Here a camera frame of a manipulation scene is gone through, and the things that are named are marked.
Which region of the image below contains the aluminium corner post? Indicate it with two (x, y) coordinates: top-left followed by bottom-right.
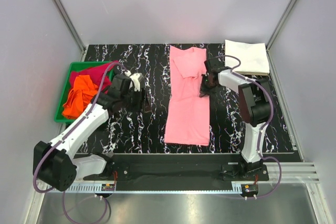
(266, 0), (298, 52)
(52, 0), (86, 54)

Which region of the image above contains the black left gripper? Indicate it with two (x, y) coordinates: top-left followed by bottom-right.
(121, 88), (152, 113)

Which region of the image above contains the magenta t shirt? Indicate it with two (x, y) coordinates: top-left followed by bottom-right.
(69, 61), (118, 89)

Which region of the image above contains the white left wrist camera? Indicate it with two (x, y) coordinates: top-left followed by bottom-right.
(124, 70), (145, 92)

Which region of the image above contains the white folded cloth stack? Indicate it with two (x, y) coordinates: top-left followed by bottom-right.
(225, 40), (270, 74)

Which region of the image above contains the green plastic bin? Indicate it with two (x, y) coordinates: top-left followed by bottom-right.
(54, 63), (116, 124)

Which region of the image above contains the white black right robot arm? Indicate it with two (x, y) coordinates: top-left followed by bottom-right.
(199, 57), (274, 180)

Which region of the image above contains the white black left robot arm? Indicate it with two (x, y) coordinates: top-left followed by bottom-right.
(33, 73), (150, 192)

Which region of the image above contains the orange t shirt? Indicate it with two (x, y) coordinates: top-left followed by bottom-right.
(62, 74), (99, 120)

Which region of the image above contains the left aluminium corner post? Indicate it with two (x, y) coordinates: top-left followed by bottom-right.
(52, 0), (86, 54)

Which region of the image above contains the aluminium front frame rail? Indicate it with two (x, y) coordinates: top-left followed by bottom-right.
(34, 162), (323, 196)

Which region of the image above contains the pink t shirt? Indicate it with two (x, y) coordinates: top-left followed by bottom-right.
(164, 46), (210, 146)

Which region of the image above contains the right aluminium corner post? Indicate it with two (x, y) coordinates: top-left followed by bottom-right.
(266, 0), (298, 52)

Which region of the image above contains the wooden board under cloth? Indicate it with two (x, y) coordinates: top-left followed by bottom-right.
(241, 71), (270, 76)

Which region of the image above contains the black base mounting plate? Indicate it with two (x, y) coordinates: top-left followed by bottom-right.
(85, 154), (264, 191)

